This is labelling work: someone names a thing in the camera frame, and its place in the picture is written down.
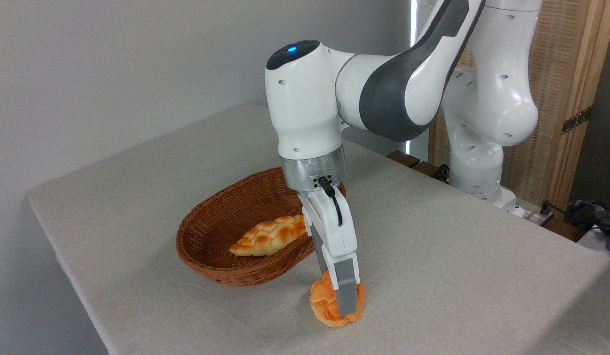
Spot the long braided bread loaf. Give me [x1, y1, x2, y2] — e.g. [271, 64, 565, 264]
[229, 214, 308, 257]

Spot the round orange knotted bread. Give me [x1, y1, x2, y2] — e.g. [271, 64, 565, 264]
[309, 270, 366, 328]

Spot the grey tablecloth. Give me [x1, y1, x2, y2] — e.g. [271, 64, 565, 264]
[26, 104, 610, 355]

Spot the white power strip with plug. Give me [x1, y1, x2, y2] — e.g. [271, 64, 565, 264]
[524, 200, 555, 227]

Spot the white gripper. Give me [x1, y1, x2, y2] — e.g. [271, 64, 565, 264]
[297, 186, 361, 317]

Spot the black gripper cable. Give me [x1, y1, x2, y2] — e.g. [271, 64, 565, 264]
[319, 176, 344, 227]

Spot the dark metal screen hinge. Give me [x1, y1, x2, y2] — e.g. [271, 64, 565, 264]
[561, 106, 592, 135]

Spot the dark brown wooden block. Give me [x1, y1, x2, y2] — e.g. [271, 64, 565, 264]
[388, 150, 421, 168]
[413, 160, 449, 184]

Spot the brown oval wicker basket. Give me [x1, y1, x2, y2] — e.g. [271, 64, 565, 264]
[176, 167, 347, 287]

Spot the pile of dark cables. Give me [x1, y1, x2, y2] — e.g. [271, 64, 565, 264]
[564, 196, 610, 256]

